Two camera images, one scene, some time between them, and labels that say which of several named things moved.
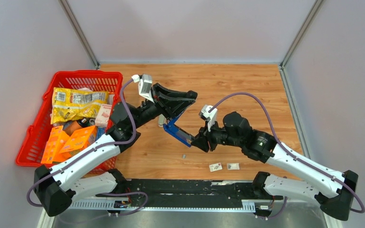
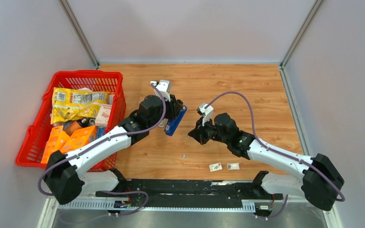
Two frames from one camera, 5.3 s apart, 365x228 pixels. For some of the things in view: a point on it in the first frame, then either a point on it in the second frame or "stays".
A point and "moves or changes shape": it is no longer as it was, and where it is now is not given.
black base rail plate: (187, 193) stays
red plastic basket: (42, 131) stays
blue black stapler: (170, 128) moves or changes shape
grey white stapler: (162, 120) stays
